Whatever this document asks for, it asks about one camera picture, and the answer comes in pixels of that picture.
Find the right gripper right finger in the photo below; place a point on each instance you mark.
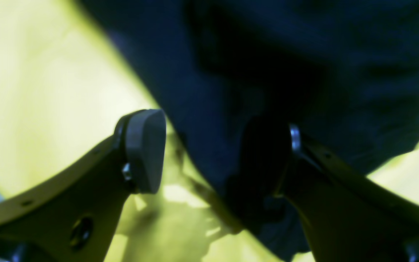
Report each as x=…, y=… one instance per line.
x=345, y=216

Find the dark navy T-shirt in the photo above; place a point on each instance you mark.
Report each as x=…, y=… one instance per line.
x=232, y=74

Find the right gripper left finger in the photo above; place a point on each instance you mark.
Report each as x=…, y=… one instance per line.
x=73, y=216

